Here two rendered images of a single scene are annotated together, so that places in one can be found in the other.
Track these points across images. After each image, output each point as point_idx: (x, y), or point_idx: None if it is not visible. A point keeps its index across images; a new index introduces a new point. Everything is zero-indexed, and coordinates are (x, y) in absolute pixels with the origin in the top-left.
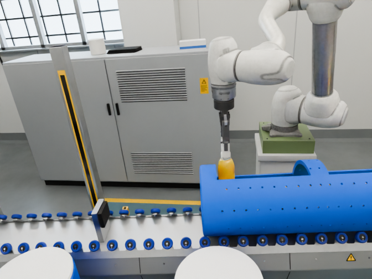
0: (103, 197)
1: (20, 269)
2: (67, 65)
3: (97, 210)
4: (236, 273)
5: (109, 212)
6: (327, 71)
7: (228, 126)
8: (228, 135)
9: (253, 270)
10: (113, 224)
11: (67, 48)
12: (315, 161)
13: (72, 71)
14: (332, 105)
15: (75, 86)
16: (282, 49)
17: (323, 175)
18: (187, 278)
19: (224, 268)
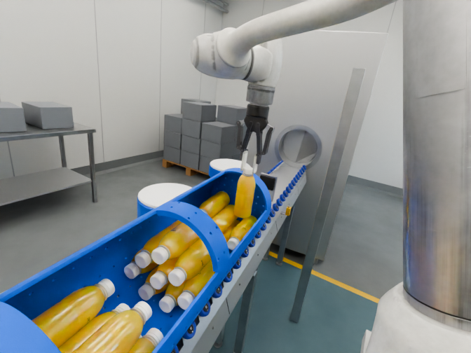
0: (324, 214)
1: (238, 164)
2: (352, 84)
3: (263, 174)
4: (165, 199)
5: (271, 188)
6: (404, 170)
7: (237, 128)
8: (237, 139)
9: (158, 204)
10: (273, 202)
11: (364, 71)
12: (186, 213)
13: (356, 92)
14: (379, 335)
15: (352, 106)
16: (218, 34)
17: (160, 207)
18: (182, 188)
19: (173, 197)
